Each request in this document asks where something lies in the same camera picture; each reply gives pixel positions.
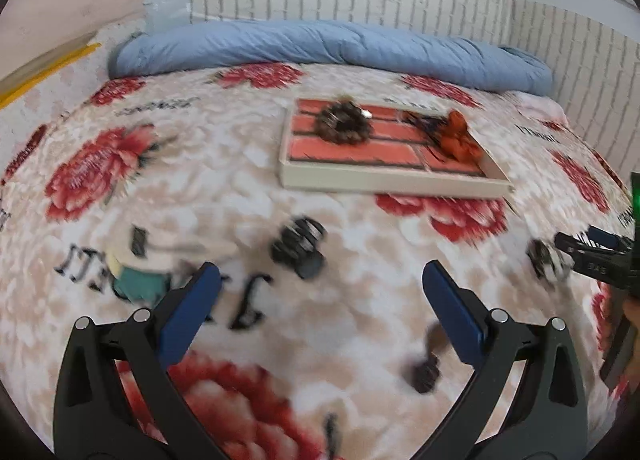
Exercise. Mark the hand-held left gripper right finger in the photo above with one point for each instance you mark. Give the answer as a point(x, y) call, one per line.
point(452, 305)

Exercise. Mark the black scrunchie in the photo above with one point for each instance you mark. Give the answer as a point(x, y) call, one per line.
point(292, 245)

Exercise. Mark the rolled blue quilt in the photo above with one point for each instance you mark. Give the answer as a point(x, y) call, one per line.
point(300, 43)

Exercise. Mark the person's right hand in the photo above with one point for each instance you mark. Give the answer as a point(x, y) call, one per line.
point(634, 315)

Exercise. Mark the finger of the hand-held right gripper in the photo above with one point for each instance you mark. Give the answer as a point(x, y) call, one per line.
point(590, 260)
point(607, 237)

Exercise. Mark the brick-pattern jewelry tray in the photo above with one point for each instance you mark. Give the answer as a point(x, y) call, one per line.
point(380, 183)

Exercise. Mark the yellow tape strip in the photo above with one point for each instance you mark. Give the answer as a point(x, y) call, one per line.
point(45, 73)

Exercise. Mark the red floral blanket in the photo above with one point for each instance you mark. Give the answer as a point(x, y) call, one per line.
point(225, 190)

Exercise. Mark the pink floral bed sheet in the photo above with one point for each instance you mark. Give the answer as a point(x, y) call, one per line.
point(50, 95)

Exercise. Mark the grey band wristwatch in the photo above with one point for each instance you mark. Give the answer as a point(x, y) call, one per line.
point(540, 255)

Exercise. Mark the orange scrunchie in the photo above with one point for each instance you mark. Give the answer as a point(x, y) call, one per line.
point(457, 138)

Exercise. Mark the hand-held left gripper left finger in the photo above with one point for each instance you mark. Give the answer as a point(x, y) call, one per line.
point(192, 300)

